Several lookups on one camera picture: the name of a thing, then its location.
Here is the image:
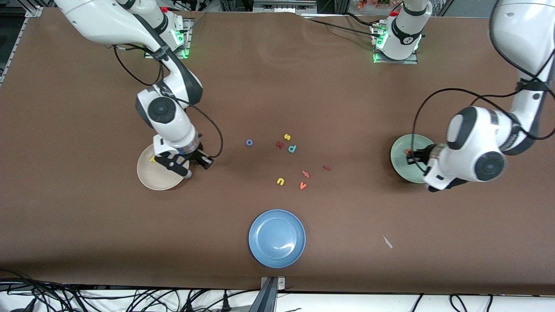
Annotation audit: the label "beige plate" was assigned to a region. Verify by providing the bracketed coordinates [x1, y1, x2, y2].
[137, 143, 190, 191]

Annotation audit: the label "orange flowers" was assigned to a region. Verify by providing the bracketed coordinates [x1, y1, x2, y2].
[358, 0, 404, 10]

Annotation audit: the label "black base power cable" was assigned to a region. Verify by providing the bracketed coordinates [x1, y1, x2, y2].
[301, 16, 383, 39]

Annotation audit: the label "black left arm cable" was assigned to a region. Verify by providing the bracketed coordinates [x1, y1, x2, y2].
[411, 0, 555, 163]

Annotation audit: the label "blue plate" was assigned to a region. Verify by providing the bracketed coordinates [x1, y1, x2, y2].
[248, 209, 306, 269]

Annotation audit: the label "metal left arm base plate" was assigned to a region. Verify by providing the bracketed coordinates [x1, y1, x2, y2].
[372, 24, 419, 65]

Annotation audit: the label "black floor cable tangle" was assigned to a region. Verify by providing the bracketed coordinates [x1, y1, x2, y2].
[0, 269, 261, 312]

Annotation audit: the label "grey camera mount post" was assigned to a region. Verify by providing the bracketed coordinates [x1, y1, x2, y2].
[249, 276, 287, 312]

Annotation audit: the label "aluminium table edge rail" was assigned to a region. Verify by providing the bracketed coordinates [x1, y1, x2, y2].
[0, 5, 44, 85]

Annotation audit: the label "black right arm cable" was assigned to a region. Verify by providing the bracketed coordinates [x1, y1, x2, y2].
[113, 43, 224, 159]

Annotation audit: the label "grey power strip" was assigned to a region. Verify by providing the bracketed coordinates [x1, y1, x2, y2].
[254, 0, 317, 13]

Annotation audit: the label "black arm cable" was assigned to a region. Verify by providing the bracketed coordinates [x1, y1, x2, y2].
[113, 43, 224, 159]
[411, 0, 555, 163]

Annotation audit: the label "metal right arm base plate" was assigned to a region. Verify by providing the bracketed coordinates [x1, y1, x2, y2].
[144, 18, 194, 59]

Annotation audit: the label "brown table cover sheet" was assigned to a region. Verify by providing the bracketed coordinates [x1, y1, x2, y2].
[0, 8, 555, 296]

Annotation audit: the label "green plate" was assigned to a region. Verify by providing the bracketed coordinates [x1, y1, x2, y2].
[390, 134, 436, 184]

